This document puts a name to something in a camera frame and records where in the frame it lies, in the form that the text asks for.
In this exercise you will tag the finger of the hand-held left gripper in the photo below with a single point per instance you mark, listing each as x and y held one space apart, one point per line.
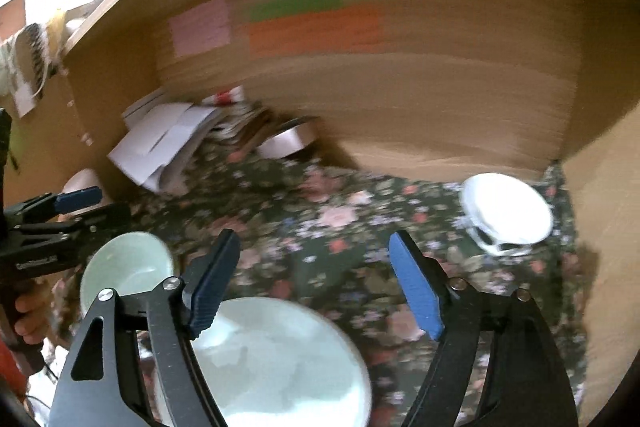
77 200
105 217

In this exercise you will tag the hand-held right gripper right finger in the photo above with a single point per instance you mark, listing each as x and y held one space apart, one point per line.
415 292

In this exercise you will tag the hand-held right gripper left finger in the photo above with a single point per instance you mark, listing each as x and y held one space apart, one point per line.
215 287

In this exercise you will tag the small mint green bowl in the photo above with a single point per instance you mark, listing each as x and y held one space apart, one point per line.
130 257

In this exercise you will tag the mint green plate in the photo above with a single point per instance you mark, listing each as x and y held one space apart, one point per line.
290 367

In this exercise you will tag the person's left hand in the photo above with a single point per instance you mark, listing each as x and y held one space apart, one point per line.
29 313

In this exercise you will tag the stack of white papers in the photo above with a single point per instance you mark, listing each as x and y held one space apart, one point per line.
160 137

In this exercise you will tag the floral dark green tablecloth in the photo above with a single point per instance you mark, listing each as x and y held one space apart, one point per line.
350 207

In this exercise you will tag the striped cloth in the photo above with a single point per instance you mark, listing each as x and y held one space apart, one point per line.
31 52

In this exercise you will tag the silver round tin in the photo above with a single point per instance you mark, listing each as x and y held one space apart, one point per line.
285 139

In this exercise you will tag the pile of magazines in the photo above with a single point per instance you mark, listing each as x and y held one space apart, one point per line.
240 122

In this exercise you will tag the brown card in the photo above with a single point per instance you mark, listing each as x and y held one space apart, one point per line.
12 14

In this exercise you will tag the pink sticky note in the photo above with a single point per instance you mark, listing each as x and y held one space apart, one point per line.
200 29

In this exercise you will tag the orange sticky note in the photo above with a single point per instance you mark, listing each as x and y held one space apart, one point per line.
315 34

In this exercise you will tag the green sticky note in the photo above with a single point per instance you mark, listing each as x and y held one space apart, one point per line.
295 4

